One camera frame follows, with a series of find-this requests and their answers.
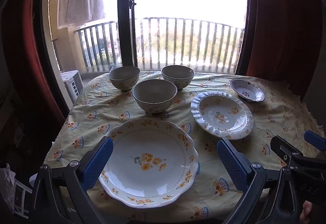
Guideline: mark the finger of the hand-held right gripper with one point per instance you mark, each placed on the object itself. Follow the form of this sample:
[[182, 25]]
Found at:
[[314, 139], [282, 150]]

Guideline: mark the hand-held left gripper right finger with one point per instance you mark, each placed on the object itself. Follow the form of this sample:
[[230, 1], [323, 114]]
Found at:
[[234, 165]]

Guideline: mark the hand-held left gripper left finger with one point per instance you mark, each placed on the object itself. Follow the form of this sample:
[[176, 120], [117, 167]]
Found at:
[[98, 162]]

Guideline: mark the ribbed rim flower plate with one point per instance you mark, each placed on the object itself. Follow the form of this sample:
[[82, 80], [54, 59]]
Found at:
[[221, 111]]

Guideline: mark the large scalloped flower plate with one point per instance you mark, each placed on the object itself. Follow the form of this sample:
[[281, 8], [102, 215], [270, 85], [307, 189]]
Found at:
[[152, 142]]

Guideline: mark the small scalloped plate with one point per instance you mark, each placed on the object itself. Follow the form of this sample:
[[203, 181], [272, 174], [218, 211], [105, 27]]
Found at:
[[247, 88]]

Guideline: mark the grey floral ceramic bowl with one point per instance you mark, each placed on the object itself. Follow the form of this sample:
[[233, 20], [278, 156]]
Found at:
[[178, 74], [154, 94], [124, 76]]

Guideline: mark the person's right hand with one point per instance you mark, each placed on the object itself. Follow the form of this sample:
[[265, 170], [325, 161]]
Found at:
[[307, 211]]

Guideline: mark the yellow printed tablecloth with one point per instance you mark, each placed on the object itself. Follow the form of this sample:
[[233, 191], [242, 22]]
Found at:
[[182, 111]]

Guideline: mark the white outdoor appliance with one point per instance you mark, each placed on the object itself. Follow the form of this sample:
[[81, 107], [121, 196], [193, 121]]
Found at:
[[72, 83]]

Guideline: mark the white rack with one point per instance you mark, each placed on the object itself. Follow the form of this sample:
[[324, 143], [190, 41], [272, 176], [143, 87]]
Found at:
[[21, 196]]

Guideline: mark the white plastic bag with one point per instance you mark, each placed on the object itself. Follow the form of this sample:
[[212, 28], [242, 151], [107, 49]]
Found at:
[[7, 183]]

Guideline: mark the red curtain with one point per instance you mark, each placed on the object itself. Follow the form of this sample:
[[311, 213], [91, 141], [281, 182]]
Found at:
[[280, 22], [20, 60]]

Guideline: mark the balcony railing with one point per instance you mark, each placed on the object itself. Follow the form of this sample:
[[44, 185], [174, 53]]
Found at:
[[191, 20]]

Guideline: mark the black window frame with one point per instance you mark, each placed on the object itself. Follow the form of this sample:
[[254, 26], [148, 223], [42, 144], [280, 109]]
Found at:
[[126, 35]]

